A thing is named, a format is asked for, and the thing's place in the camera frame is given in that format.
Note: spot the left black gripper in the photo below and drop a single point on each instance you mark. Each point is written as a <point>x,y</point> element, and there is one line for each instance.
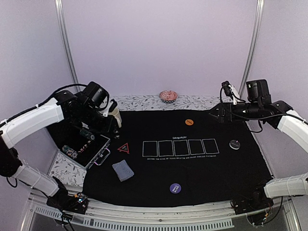
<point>109,128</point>

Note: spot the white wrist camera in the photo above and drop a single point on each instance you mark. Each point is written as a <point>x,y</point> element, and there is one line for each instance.
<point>231,91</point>
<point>111,109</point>

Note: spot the front aluminium rail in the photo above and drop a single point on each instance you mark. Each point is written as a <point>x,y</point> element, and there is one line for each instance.
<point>101,216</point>

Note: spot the orange big blind button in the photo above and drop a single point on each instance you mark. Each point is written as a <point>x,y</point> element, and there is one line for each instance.
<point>189,122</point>

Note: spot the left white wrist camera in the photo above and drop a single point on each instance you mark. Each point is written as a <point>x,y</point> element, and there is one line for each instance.
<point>111,109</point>

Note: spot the black poker table mat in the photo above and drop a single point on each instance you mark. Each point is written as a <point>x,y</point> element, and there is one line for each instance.
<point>164,150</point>

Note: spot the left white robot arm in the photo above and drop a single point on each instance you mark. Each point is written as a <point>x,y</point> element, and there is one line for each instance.
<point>16,128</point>

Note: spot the poker chip stack front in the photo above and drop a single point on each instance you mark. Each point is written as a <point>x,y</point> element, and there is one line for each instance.
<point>69,152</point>

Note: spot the floral patterned tablecloth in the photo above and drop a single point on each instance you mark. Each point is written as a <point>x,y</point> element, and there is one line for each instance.
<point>71,174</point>

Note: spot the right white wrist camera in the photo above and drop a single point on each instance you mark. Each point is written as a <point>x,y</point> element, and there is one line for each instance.
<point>231,91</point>

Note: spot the blue playing card deck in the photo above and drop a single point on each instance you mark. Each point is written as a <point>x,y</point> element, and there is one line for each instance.
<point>123,171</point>

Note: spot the poker chip stack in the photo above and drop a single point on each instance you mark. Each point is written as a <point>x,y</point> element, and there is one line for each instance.
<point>69,152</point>
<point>87,134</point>

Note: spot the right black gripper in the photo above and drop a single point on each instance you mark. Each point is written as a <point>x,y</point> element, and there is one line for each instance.
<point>222,118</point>

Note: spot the black round dealer button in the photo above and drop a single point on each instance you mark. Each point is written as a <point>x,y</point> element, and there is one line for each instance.
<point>235,144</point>

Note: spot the red black triangle token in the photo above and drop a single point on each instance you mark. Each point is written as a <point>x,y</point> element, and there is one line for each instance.
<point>124,148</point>

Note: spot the poker chip stack rear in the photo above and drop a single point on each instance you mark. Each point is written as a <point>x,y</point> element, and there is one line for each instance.
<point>87,134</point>

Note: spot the aluminium poker chip case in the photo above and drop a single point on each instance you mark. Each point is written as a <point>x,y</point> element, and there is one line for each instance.
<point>67,133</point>

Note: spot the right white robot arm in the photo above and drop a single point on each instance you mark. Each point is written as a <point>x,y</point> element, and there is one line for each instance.
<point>282,154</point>

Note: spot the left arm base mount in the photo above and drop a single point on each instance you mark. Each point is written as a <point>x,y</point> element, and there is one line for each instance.
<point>77,203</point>

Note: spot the red patterned small bowl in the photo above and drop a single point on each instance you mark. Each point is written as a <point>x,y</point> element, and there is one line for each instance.
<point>168,96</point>

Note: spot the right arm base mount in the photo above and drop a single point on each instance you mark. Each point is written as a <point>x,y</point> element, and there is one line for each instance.
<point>257,201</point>

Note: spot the right aluminium frame post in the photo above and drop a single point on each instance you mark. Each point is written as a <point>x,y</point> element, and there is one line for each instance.
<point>253,43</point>

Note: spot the purple small blind button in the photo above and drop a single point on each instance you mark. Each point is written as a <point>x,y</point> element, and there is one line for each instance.
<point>175,188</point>

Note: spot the left aluminium frame post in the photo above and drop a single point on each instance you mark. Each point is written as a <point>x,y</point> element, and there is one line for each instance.
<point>64,35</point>

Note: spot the cream ceramic mug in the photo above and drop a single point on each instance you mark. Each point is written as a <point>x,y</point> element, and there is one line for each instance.
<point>116,114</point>

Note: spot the aluminium frame post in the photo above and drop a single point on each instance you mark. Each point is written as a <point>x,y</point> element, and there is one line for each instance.
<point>64,35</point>
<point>253,43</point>

